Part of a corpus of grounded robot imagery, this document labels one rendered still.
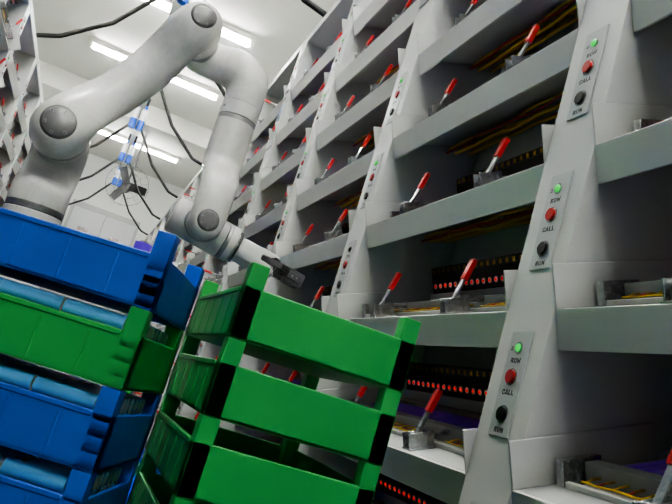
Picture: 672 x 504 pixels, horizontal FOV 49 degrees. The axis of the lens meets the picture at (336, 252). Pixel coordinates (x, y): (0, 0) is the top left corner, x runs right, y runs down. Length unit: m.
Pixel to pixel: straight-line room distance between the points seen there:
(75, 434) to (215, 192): 0.92
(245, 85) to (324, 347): 1.05
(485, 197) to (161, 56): 0.89
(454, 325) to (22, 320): 0.56
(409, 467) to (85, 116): 0.99
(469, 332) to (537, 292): 0.15
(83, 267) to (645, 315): 0.54
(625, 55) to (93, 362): 0.69
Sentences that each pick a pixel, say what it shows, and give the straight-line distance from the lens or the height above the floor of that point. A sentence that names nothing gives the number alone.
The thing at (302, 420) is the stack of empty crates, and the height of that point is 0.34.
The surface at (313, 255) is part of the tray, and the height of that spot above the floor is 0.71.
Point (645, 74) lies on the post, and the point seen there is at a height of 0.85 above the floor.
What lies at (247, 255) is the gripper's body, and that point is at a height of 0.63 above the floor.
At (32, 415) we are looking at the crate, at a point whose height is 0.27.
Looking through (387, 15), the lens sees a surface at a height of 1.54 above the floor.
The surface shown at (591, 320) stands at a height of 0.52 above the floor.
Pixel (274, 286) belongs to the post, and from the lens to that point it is 2.16.
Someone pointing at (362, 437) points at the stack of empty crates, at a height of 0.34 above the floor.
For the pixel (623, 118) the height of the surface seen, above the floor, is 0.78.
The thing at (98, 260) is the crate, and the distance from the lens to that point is 0.77.
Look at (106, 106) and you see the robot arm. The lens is 1.67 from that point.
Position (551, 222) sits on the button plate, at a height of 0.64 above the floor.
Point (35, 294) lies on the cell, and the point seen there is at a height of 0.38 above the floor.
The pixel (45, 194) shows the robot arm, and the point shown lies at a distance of 1.64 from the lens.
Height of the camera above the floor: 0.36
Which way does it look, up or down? 12 degrees up
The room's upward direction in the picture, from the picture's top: 17 degrees clockwise
